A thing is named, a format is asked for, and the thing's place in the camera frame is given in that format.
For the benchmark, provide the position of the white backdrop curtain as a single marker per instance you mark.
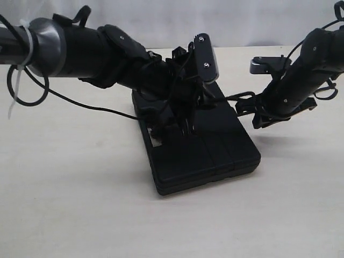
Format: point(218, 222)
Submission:
point(168, 24)

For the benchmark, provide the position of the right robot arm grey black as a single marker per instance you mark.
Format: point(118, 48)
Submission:
point(320, 60)

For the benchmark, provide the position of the white zip tie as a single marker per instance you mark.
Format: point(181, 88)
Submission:
point(25, 23)

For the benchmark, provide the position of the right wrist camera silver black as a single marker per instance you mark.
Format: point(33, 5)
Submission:
point(268, 64)

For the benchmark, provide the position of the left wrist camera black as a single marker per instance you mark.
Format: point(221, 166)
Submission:
point(205, 58)

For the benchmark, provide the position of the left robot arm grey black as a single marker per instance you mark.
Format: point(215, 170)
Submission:
point(66, 47)

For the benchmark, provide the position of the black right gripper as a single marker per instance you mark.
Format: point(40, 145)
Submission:
point(270, 109)

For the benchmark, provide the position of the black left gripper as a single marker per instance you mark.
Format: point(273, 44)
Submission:
point(182, 87)

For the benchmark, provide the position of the black plastic carrying case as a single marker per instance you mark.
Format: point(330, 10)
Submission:
point(221, 148)

